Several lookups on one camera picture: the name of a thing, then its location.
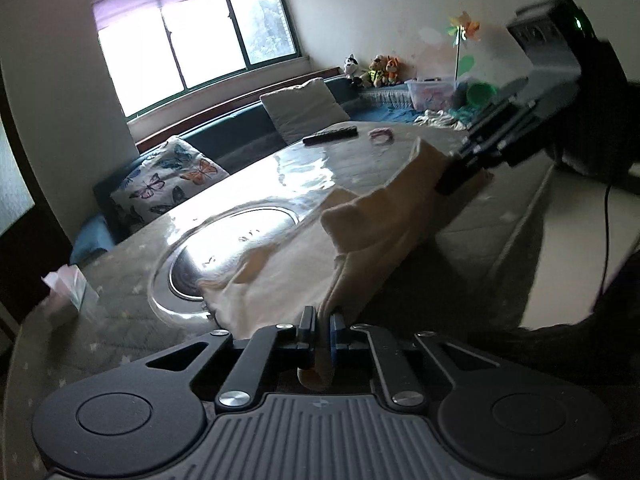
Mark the black remote control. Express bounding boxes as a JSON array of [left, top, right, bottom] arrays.
[[302, 126, 358, 146]]

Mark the round induction cooktop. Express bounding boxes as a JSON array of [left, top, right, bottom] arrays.
[[148, 203, 300, 326]]

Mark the cream knit sweater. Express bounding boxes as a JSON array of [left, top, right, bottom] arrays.
[[198, 139, 492, 391]]

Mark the orange plush toy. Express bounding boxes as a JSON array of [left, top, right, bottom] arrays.
[[385, 56, 400, 86]]

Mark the yellow green plush toy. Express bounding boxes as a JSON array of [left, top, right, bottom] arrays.
[[368, 54, 388, 88]]

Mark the butterfly print pillow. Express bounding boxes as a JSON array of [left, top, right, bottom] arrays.
[[110, 136, 229, 233]]

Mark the colourful paper pinwheel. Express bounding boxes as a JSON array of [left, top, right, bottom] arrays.
[[447, 11, 480, 80]]

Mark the clear plastic storage box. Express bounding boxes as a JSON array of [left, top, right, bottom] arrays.
[[406, 77, 457, 112]]

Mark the black white plush toy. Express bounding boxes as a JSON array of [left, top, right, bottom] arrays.
[[343, 54, 362, 80]]

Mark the green plastic bowl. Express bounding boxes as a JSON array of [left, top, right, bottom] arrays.
[[465, 81, 498, 110]]

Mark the black cable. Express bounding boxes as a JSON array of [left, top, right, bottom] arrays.
[[592, 184, 614, 311]]

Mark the tissue box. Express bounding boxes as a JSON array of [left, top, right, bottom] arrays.
[[42, 264, 99, 328]]

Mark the green frame window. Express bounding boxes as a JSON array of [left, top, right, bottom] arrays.
[[92, 0, 300, 119]]

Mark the grey square pillow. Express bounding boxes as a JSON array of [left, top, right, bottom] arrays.
[[259, 78, 349, 144]]

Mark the dark teal sofa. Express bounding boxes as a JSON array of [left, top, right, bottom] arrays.
[[70, 76, 419, 266]]

